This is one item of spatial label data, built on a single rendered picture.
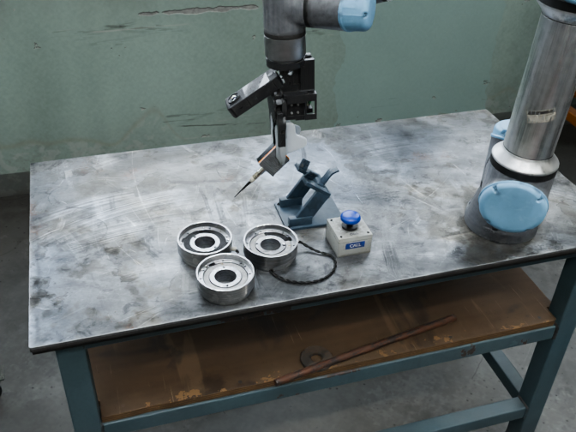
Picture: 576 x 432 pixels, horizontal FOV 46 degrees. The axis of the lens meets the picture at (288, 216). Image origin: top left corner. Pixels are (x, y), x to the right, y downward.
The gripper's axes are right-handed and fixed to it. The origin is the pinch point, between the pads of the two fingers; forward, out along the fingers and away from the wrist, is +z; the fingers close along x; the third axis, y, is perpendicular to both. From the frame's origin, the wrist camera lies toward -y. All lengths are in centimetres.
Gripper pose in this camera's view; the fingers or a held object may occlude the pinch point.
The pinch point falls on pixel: (277, 155)
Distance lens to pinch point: 134.6
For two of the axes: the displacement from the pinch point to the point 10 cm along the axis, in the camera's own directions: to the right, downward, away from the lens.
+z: 0.2, 8.4, 5.5
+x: -2.1, -5.3, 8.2
